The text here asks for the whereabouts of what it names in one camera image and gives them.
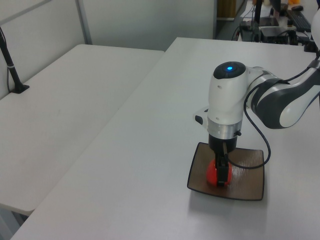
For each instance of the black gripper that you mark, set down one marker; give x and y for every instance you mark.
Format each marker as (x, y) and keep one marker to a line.
(222, 143)

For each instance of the red apple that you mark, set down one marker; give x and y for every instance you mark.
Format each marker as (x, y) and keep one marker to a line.
(211, 173)

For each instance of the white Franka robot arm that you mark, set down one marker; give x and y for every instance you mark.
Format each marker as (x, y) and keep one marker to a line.
(227, 100)

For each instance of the brown square ceramic plate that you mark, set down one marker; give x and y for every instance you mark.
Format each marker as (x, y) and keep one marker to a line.
(250, 180)

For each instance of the dark electronics box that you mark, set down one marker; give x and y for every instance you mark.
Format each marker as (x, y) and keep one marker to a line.
(248, 31)

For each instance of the grey flat electronics device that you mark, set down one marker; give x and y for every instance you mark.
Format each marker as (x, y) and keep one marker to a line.
(273, 31)

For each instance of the black flat tablet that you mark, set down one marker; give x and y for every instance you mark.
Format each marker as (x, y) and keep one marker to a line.
(269, 21)

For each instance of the brown wooden cabinet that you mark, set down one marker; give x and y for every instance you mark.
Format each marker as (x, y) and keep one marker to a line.
(226, 8)

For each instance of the black monitor stand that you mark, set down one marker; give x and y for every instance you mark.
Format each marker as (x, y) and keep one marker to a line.
(258, 11)

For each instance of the black computer keyboard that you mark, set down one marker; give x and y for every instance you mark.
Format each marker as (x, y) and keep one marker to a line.
(300, 20)

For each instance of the black computer mouse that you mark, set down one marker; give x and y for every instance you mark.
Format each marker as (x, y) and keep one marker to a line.
(297, 8)

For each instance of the yellow toy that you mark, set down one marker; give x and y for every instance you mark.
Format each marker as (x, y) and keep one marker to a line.
(295, 1)

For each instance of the black pole with base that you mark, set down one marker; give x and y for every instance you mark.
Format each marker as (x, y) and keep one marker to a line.
(12, 72)

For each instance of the grey metal partition post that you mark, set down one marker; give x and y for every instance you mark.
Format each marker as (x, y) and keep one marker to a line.
(84, 22)

